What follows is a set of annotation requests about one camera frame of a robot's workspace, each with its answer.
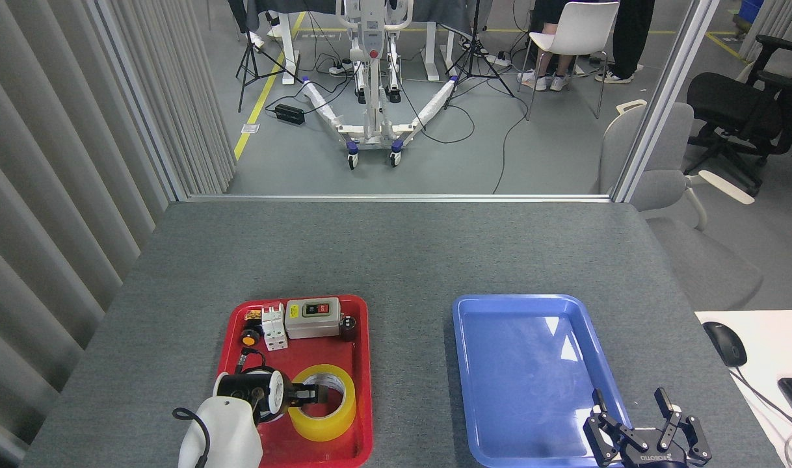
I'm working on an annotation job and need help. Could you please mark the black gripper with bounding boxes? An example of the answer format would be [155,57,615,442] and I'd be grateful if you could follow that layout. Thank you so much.
[280,383,329,409]
[583,387,713,468]

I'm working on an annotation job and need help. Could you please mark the yellow tape roll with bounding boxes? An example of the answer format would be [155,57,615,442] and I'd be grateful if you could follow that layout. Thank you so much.
[287,364,358,443]

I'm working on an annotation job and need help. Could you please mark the red plastic tray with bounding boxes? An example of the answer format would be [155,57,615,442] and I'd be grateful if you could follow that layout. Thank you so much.
[198,294,374,468]

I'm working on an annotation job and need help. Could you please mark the white circuit breaker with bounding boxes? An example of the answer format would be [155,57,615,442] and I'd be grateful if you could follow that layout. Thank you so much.
[261,303,289,352]

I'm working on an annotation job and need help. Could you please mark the black computer mouse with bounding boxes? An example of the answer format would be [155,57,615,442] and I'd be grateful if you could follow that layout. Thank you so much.
[703,321,748,367]

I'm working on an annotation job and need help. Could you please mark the blue plastic tray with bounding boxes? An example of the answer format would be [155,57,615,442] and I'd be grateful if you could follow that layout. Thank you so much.
[452,294,637,468]

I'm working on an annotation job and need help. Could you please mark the white desk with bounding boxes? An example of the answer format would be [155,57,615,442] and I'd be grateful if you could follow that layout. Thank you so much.
[694,309,792,468]

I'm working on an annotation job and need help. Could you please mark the grey upholstered chair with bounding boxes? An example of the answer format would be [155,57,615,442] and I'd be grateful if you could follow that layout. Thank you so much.
[598,99,764,311]

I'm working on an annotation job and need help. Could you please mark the white stand on wheels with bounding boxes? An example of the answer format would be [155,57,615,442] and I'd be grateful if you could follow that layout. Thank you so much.
[302,0,458,171]

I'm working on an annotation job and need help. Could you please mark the black office chair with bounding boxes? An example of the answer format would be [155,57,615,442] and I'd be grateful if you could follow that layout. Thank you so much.
[685,34,792,196]

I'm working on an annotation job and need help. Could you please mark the black tripod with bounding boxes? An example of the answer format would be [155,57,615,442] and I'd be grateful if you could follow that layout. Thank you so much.
[444,0,515,110]
[235,0,304,113]

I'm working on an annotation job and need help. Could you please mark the walking person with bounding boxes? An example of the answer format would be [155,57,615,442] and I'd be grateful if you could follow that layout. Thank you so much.
[246,10,286,51]

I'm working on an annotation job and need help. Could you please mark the seated person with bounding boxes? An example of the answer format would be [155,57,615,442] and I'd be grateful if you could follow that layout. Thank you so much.
[517,0,575,92]

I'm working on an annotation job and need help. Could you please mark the standing person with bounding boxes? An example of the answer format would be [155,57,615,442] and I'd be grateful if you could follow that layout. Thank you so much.
[594,0,657,84]

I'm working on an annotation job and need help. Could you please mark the white plastic chair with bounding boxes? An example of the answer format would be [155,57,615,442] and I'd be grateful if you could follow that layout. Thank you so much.
[518,1,621,121]

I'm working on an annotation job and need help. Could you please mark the blue storage bin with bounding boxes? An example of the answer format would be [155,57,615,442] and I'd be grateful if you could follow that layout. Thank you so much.
[737,0,765,27]

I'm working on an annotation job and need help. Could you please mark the grey push button switch box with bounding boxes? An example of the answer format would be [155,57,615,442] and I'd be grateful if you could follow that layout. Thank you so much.
[284,298,342,340]

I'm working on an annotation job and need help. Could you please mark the black mouse cable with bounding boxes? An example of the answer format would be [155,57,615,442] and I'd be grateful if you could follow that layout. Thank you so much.
[731,365,792,436]

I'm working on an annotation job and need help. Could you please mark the silver frame rail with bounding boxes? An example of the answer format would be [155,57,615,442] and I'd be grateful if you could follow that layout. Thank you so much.
[187,192,613,203]

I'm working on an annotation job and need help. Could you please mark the black floor cable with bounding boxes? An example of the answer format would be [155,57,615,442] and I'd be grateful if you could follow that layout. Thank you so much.
[492,97,533,194]

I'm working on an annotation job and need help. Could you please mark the silver frame post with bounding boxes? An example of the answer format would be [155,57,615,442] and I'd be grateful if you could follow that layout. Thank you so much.
[87,0,192,202]
[611,0,722,203]

